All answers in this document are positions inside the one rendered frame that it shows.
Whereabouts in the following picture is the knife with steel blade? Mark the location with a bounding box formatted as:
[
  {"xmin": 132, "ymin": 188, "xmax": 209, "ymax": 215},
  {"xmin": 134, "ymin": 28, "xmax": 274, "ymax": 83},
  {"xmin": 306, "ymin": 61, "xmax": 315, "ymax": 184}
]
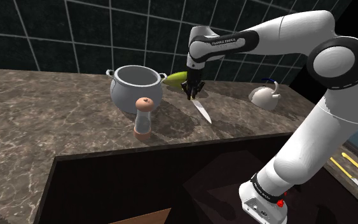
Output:
[{"xmin": 192, "ymin": 98, "xmax": 213, "ymax": 125}]

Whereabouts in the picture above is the glass mill with terracotta cap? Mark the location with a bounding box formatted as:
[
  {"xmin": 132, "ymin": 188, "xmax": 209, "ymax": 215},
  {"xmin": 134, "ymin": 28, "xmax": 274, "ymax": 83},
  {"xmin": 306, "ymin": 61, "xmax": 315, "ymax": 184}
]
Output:
[{"xmin": 133, "ymin": 97, "xmax": 155, "ymax": 141}]

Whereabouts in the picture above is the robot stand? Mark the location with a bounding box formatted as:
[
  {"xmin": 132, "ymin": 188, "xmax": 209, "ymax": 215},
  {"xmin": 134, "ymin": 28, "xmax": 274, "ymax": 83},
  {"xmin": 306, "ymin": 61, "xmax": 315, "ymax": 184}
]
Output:
[{"xmin": 181, "ymin": 150, "xmax": 294, "ymax": 224}]

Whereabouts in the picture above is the yellow-green pointed fruit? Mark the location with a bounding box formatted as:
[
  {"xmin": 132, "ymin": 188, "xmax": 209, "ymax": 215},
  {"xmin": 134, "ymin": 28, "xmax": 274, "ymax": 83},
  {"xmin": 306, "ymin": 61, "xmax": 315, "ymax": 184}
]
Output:
[{"xmin": 162, "ymin": 71, "xmax": 188, "ymax": 88}]

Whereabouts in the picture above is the grey two-handled pot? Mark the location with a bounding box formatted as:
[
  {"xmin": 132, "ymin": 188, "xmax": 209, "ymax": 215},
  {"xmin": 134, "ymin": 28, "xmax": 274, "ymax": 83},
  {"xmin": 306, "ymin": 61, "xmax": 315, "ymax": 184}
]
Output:
[{"xmin": 106, "ymin": 64, "xmax": 169, "ymax": 115}]

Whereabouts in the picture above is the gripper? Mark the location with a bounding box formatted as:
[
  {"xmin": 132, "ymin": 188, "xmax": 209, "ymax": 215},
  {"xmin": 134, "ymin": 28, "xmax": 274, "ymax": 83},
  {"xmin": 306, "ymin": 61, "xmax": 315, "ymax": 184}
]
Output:
[{"xmin": 181, "ymin": 68, "xmax": 206, "ymax": 101}]

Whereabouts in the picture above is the white kettle with blue handle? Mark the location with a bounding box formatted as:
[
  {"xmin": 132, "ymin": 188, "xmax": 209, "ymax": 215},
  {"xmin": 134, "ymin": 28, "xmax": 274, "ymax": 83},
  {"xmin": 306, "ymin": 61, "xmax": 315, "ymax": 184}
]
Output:
[{"xmin": 247, "ymin": 78, "xmax": 282, "ymax": 111}]

